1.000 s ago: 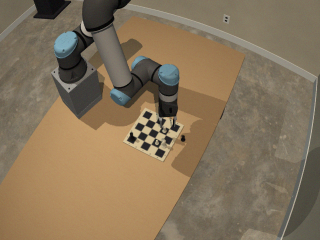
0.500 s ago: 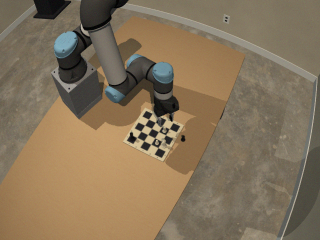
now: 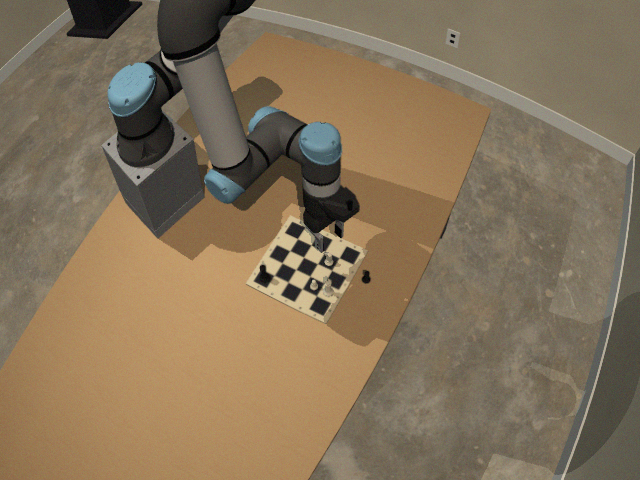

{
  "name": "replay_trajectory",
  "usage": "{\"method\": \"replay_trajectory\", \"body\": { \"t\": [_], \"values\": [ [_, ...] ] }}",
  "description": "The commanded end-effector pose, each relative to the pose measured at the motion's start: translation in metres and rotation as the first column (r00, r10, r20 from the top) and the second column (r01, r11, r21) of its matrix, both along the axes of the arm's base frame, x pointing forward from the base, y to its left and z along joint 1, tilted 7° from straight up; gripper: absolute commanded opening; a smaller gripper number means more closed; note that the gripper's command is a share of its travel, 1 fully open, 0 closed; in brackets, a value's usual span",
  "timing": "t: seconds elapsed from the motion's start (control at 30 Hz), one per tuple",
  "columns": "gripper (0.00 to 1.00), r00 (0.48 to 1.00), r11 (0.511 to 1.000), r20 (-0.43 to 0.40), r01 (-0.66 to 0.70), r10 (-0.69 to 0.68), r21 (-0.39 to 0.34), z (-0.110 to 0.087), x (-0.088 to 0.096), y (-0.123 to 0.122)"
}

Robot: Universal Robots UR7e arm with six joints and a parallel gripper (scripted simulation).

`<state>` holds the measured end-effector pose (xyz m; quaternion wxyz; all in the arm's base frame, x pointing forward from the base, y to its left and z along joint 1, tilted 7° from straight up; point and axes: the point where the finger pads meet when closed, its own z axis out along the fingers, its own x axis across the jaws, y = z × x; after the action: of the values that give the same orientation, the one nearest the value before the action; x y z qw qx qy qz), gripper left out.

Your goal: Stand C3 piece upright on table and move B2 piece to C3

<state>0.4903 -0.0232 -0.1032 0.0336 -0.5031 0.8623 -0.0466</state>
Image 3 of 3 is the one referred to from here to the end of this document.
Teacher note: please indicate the black and cream chessboard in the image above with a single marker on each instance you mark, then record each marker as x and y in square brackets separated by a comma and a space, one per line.
[293, 261]

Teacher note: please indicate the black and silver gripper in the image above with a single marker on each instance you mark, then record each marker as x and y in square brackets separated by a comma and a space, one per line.
[320, 212]

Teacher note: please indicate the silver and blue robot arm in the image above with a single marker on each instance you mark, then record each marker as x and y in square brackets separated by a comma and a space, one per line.
[187, 30]

